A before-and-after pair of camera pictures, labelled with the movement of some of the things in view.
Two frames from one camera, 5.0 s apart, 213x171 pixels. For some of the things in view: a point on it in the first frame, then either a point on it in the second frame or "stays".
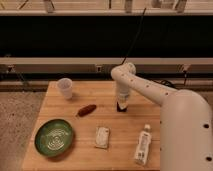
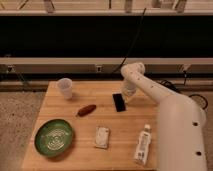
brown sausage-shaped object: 85,111 stays
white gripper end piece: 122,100 to 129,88
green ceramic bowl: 54,137 stays
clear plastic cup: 65,84 stays
